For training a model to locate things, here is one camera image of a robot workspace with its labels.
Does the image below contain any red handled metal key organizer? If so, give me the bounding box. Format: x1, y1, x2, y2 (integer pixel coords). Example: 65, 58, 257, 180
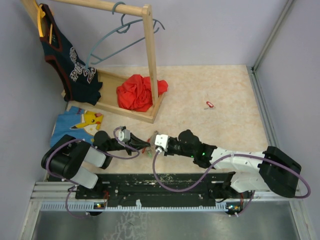
141, 130, 159, 158

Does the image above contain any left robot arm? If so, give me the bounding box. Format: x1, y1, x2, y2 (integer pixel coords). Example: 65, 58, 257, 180
41, 127, 151, 199

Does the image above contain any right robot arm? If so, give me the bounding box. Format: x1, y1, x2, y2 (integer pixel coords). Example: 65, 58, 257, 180
155, 129, 302, 198

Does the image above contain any wooden clothes rack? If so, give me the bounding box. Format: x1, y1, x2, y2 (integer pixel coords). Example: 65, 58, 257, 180
21, 0, 165, 124

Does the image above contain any red crumpled shirt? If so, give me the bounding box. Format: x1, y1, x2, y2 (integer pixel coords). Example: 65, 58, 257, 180
116, 74, 153, 112

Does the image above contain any red tagged key far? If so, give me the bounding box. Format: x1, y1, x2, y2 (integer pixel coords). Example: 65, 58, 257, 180
204, 101, 216, 110

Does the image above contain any blue pikachu shirt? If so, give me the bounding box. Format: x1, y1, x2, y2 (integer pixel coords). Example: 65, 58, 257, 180
50, 106, 104, 147

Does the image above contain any navy basketball jersey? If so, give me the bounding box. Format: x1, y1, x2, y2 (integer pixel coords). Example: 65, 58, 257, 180
39, 4, 103, 106

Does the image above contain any yellow plastic hanger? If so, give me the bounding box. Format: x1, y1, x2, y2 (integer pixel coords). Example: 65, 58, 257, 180
36, 4, 53, 44

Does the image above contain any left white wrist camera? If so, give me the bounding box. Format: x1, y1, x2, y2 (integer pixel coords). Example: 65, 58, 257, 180
118, 126, 131, 143

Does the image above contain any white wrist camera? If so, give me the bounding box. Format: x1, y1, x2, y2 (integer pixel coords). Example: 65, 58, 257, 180
118, 126, 131, 143
154, 134, 169, 152

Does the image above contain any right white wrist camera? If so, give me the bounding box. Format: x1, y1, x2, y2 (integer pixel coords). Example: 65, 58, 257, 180
154, 134, 169, 152

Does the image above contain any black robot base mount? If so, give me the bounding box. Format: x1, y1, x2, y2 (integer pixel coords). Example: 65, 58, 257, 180
75, 173, 241, 207

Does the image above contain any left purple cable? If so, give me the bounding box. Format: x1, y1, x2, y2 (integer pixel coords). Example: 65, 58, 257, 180
46, 127, 141, 220

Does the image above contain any purple cable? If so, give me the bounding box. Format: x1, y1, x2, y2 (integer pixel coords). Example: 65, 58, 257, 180
46, 127, 141, 220
152, 148, 313, 218

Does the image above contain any aluminium frame rail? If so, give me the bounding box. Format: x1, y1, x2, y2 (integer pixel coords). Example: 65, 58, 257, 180
249, 0, 303, 201

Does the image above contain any grey slotted cable duct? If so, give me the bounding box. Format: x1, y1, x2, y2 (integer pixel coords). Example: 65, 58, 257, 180
39, 201, 241, 213

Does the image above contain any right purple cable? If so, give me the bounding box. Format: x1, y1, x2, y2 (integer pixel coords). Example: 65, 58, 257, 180
152, 148, 313, 218

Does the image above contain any teal wire hanger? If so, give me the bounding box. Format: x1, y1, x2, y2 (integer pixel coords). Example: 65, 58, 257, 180
85, 1, 166, 69

